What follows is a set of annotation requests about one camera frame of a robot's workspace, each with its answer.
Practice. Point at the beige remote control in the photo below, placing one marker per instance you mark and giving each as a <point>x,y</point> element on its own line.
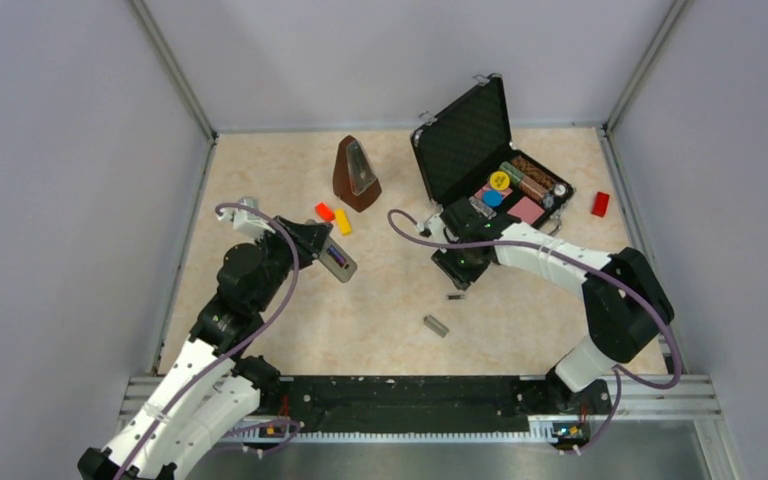
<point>342,275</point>

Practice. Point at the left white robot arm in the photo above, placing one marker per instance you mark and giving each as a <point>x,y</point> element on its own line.
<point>211,385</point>

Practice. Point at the black poker chip case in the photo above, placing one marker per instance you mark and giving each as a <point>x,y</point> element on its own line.
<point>458,148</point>

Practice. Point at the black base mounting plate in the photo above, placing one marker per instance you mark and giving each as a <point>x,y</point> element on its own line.
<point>425,404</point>

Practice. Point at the blue poker chip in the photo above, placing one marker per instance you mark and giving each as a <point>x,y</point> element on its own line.
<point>492,198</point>

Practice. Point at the red toy block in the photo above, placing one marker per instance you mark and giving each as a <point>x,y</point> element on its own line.
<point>600,204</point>

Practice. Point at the orange toy block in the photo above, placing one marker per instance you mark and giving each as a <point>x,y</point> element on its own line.
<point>325,212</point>

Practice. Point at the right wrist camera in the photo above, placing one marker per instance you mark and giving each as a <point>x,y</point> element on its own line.
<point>434,229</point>

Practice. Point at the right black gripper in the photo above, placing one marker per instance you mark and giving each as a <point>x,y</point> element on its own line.
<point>461,278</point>

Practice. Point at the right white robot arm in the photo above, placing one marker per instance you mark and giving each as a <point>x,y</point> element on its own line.
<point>625,304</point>

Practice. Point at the brown metronome with clear cover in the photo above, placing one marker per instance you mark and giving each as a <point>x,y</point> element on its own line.
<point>354,181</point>

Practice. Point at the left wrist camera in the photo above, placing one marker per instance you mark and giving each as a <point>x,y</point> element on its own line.
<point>242,216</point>

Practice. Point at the yellow toy block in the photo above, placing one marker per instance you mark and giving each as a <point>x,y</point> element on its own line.
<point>342,222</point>

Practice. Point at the aluminium frame rail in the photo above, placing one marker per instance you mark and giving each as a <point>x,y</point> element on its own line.
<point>693,399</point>

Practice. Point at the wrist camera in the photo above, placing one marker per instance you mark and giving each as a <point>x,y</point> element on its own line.
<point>434,229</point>
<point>242,216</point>

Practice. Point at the yellow big blind chip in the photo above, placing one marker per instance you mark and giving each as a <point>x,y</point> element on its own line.
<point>499,180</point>

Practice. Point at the red playing card deck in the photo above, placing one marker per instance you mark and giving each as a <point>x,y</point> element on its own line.
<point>526,210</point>

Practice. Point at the purple blue battery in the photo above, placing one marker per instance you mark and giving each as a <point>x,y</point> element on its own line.
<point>340,259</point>

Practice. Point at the beige battery cover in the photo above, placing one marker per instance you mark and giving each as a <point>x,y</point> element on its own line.
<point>436,326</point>

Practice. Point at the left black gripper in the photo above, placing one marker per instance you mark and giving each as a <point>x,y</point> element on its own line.
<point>309,237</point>

